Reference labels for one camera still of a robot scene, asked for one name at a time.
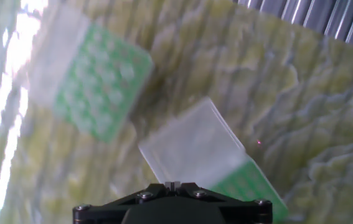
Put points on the green marble pattern mat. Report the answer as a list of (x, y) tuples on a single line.
[(257, 93)]

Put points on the green rack pipette tip box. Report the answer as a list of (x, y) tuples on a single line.
[(195, 146), (70, 62)]

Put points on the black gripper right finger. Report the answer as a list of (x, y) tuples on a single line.
[(244, 211)]

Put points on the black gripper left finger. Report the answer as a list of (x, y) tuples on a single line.
[(101, 211)]

